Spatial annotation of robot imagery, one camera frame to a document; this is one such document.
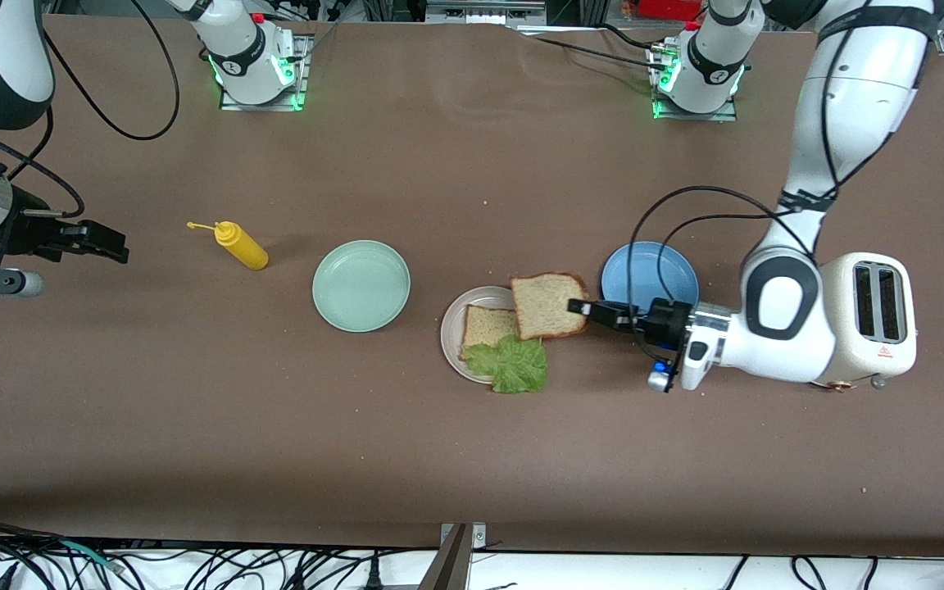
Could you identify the mint green plate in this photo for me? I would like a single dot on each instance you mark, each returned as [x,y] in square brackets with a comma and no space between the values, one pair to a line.
[361,287]

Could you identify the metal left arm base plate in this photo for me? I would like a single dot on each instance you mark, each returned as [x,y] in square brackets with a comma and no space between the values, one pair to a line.
[734,115]

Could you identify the brown bread slice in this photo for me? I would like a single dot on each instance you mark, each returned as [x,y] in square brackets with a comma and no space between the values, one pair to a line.
[546,307]
[488,328]

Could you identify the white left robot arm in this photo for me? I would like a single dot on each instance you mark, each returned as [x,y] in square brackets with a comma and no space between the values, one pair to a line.
[791,328]

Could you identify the beige plate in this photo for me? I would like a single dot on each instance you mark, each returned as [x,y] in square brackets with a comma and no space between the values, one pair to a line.
[451,328]

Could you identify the grey metal beam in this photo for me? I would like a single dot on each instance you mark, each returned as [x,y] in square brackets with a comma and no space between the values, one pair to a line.
[447,569]

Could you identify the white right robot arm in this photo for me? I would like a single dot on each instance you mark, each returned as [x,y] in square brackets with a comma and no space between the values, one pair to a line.
[247,61]

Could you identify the yellow mustard squeeze bottle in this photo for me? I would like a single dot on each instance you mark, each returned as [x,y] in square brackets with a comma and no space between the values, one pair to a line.
[244,250]

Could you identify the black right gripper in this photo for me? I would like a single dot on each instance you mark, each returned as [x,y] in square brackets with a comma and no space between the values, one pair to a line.
[29,227]

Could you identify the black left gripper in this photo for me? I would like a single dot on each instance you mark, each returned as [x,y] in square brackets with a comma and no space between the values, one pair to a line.
[666,321]

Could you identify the blue plate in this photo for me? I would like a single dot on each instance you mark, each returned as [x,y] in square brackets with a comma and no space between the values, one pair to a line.
[644,274]

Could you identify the metal table edge bracket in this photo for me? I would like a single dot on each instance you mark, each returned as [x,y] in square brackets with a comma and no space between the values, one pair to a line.
[478,537]

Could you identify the white toaster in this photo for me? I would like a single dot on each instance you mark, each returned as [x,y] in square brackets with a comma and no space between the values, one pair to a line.
[873,328]

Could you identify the aluminium frame profile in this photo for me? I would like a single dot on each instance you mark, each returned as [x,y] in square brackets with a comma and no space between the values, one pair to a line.
[484,10]

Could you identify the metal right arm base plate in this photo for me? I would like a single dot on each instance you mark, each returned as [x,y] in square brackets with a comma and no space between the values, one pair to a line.
[301,82]

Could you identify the red background box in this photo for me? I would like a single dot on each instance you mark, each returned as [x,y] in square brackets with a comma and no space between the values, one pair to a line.
[669,8]

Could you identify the green lettuce leaf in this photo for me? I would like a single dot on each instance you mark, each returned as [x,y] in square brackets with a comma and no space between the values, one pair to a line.
[517,365]

